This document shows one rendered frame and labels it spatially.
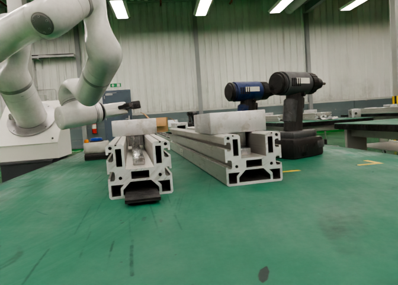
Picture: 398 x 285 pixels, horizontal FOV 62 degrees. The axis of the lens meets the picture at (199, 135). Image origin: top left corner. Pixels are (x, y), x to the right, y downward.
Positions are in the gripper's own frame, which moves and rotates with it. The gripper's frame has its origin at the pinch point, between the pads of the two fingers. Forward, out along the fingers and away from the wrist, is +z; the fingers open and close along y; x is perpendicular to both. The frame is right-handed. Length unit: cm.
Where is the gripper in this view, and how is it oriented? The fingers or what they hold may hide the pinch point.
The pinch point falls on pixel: (131, 106)
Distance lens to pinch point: 143.9
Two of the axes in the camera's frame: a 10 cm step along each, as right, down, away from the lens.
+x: -2.1, -9.8, -0.7
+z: 6.9, -2.0, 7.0
